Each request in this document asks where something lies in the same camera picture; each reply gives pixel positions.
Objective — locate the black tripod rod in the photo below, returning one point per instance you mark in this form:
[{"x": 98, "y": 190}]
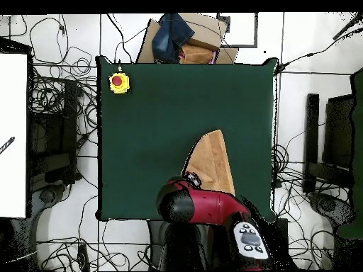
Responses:
[{"x": 347, "y": 27}]

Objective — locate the dark green table cloth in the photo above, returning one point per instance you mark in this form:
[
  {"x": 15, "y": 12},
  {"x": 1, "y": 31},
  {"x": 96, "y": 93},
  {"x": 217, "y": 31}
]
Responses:
[{"x": 156, "y": 127}]

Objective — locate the black power box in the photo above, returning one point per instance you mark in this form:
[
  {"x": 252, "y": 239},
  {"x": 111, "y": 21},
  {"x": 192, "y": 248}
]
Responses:
[{"x": 283, "y": 229}]

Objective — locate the blue denim jeans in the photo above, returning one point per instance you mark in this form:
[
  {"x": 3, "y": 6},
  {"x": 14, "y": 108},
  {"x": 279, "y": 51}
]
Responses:
[{"x": 170, "y": 36}]

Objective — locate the black rectangular frame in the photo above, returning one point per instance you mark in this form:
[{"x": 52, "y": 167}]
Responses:
[{"x": 241, "y": 46}]

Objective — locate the yellow emergency stop button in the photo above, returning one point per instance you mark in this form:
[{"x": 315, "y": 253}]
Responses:
[{"x": 119, "y": 85}]

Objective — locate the black stand base foot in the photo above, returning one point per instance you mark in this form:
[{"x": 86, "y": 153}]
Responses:
[
  {"x": 326, "y": 205},
  {"x": 48, "y": 195}
]

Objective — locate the orange folded cloth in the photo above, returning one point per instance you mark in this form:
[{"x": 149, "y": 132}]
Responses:
[{"x": 195, "y": 55}]

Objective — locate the striped black rod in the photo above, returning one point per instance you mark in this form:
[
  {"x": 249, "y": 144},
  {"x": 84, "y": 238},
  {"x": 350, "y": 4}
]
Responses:
[{"x": 8, "y": 143}]

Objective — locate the white flat panel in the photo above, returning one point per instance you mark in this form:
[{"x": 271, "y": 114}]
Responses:
[{"x": 12, "y": 127}]

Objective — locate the tan terry towel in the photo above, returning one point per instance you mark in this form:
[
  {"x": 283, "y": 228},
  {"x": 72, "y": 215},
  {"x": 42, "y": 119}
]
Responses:
[{"x": 211, "y": 161}]

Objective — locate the black equipment rack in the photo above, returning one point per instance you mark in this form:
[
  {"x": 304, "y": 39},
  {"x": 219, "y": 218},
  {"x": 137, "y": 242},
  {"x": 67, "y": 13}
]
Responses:
[
  {"x": 337, "y": 127},
  {"x": 69, "y": 113}
]

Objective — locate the black flat bar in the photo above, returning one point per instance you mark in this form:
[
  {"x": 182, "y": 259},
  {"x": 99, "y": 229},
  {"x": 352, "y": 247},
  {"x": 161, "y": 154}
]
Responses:
[{"x": 311, "y": 141}]

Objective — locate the brown cardboard box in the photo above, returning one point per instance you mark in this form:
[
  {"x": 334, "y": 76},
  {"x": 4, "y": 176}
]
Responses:
[{"x": 204, "y": 28}]

